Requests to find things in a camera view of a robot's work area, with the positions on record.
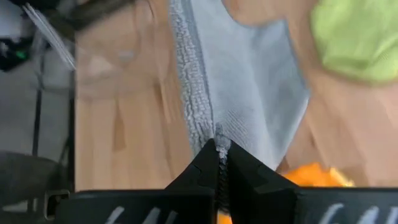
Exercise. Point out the black rounded seat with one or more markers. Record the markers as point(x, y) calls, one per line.
point(28, 171)

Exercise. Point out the orange microfiber towel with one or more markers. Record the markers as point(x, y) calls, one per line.
point(311, 177)

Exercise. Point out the lime green microfiber towel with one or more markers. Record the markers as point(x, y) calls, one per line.
point(357, 40)

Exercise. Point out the black device with green light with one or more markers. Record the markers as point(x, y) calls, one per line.
point(15, 54)

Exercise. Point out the silver frame bracket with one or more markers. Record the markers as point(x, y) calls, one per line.
point(49, 34)

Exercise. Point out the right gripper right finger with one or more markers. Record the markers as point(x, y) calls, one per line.
point(311, 208)

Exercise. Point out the grey microfiber towel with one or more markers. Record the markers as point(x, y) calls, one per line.
point(242, 77)

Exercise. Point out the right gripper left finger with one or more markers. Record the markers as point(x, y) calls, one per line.
point(140, 208)

